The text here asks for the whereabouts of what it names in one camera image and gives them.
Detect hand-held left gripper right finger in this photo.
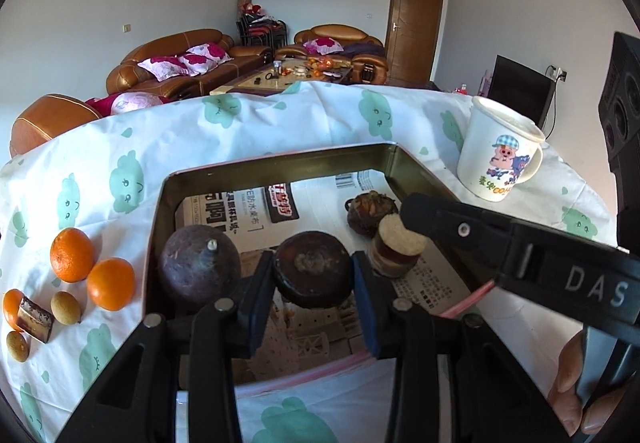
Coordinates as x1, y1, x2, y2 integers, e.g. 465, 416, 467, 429
351, 250, 573, 443

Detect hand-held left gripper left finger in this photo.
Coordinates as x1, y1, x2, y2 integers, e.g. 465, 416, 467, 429
55, 250, 276, 443

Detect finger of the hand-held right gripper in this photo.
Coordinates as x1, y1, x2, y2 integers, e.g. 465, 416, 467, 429
399, 193, 516, 282

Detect dark chocolate round cake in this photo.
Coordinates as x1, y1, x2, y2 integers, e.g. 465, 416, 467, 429
272, 231, 352, 309

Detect pink metal tin box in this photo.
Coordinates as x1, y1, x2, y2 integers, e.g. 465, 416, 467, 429
142, 141, 501, 386

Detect orange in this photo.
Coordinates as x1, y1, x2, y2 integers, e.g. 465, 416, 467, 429
50, 228, 96, 284
2, 289, 25, 334
87, 258, 136, 312

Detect yellow longan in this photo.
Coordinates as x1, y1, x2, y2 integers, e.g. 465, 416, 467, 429
6, 330, 31, 363
51, 291, 82, 325

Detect person's right hand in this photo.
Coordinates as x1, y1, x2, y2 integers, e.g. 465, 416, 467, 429
546, 329, 638, 438

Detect white cartoon mug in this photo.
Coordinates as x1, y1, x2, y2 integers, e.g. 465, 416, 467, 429
456, 96, 546, 204

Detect purple passion fruit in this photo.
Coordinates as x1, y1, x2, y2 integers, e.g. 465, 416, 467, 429
157, 224, 243, 311

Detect newspaper lining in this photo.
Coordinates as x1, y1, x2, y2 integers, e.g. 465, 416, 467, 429
175, 170, 473, 381

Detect black television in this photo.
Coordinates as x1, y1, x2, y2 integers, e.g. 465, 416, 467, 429
487, 55, 553, 128

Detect white green cloud tablecloth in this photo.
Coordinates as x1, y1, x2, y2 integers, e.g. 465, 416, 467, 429
0, 80, 621, 443

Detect dark purple blanket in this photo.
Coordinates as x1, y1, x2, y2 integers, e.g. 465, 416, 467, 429
342, 42, 386, 58

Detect brown wooden door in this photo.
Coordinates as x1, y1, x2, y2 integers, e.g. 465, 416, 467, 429
386, 0, 446, 86

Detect pink floral pillow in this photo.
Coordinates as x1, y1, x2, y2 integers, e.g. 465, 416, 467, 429
304, 37, 343, 54
177, 43, 233, 76
137, 55, 193, 82

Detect brown leather armchair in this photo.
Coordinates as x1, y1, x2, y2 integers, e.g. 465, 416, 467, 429
275, 24, 390, 84
10, 94, 103, 158

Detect wooden coffee table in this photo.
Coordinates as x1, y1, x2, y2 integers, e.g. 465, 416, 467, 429
210, 58, 353, 98

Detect pale pink round pillow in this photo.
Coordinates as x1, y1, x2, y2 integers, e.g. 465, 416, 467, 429
110, 92, 173, 116

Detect red cloth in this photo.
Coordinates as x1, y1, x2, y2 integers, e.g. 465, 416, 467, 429
85, 95, 121, 118

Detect stack of black chairs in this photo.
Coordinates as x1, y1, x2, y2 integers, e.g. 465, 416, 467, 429
235, 13, 288, 48

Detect brown leather sofa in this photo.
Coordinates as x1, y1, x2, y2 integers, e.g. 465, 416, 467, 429
106, 29, 273, 96

